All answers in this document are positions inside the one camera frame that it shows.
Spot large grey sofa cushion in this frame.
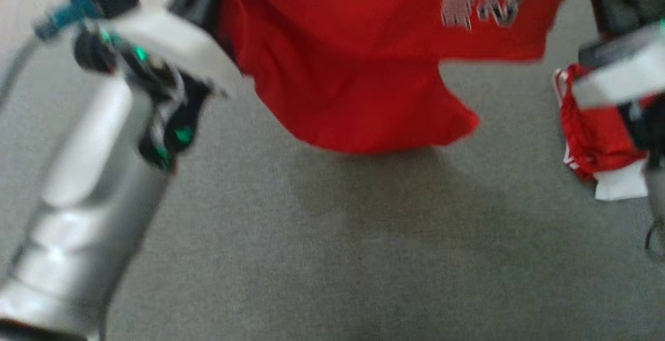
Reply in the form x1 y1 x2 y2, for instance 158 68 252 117
0 0 665 341

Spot left black cable teal plug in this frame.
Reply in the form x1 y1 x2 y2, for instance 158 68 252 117
0 0 100 105

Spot red and white basketball jersey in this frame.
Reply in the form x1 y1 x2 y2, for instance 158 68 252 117
553 63 656 202

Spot red T-shirt with white stripe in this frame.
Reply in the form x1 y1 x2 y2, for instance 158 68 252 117
218 0 578 154

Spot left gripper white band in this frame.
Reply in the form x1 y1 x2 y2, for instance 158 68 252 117
73 0 246 171

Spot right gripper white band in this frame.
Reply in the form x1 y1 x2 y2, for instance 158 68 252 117
571 0 665 149

